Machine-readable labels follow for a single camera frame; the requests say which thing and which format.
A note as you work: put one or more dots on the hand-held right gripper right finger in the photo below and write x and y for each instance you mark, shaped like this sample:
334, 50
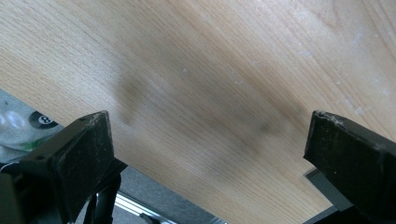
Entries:
358, 158

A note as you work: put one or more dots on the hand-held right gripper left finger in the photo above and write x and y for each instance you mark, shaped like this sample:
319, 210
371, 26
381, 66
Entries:
77, 158

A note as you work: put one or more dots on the grey metal table leg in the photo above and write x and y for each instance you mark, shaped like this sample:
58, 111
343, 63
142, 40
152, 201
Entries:
330, 189

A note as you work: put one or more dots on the grey printed cloth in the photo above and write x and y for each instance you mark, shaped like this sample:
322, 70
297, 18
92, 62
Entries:
21, 127

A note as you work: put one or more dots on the silver metal rail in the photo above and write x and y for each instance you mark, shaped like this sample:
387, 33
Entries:
137, 208

